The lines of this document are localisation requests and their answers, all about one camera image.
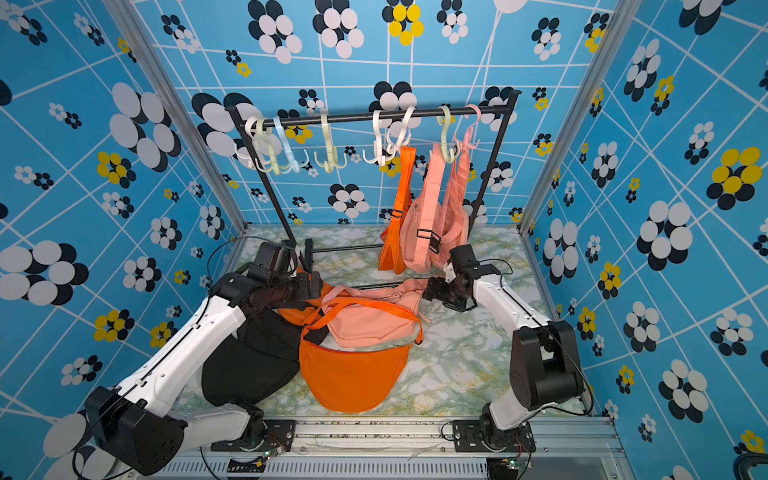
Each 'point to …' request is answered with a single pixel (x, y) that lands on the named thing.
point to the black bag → (263, 355)
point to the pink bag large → (434, 224)
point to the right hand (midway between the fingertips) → (438, 296)
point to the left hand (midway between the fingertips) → (314, 279)
